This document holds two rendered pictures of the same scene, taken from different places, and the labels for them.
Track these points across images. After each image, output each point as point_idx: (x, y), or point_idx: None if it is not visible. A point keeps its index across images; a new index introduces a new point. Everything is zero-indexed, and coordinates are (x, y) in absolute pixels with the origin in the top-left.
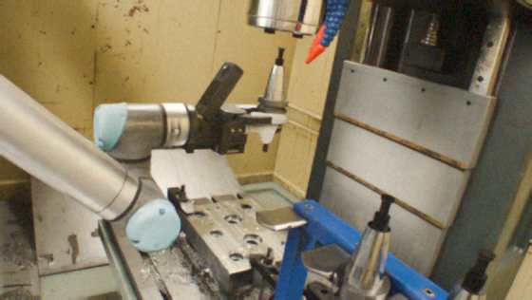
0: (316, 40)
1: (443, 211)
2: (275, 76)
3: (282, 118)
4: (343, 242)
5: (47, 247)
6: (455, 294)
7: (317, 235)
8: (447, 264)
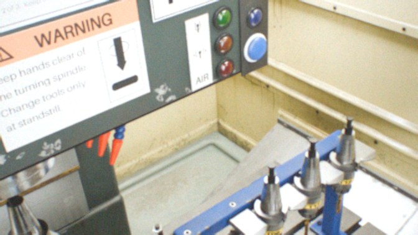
0: (104, 140)
1: (70, 158)
2: (28, 212)
3: (55, 233)
4: (232, 214)
5: None
6: (314, 162)
7: (213, 232)
8: (90, 184)
